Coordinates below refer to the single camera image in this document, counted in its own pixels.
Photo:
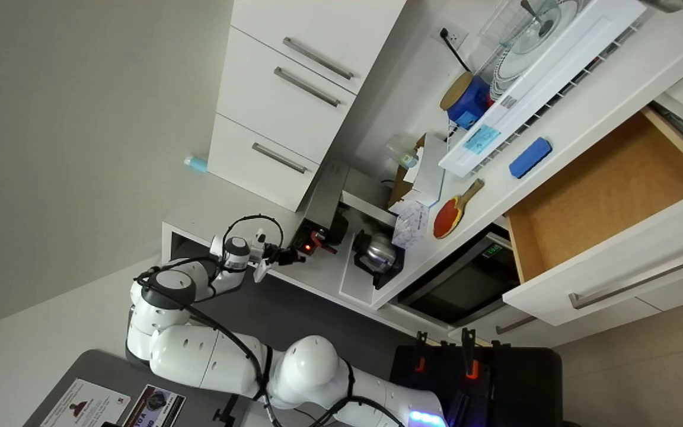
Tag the printed paper sheet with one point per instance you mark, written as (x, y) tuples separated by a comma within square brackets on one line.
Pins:
[(410, 220)]

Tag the robot base table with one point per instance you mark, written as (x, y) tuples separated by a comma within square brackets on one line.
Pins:
[(102, 391)]

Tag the glass coffee carafe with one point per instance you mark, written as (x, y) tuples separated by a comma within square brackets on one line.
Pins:
[(375, 254)]

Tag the open wooden drawer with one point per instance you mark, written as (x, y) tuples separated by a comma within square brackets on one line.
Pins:
[(602, 232)]

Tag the blue jar with cork lid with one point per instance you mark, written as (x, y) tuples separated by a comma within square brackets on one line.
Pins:
[(466, 100)]

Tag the black coffeemaker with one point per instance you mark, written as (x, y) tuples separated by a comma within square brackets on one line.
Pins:
[(338, 229)]

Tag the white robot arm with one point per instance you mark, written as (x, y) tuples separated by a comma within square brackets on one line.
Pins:
[(184, 344)]

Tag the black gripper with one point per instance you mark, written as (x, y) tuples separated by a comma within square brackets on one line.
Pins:
[(278, 254)]

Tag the black equipment case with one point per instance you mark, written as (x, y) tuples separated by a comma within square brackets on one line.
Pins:
[(484, 386)]

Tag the blue sponge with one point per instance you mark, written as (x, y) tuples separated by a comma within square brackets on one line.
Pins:
[(529, 158)]

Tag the red table tennis paddle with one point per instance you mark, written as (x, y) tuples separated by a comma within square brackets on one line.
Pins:
[(454, 209)]

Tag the black dishwasher front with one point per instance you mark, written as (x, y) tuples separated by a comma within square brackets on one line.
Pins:
[(466, 284)]

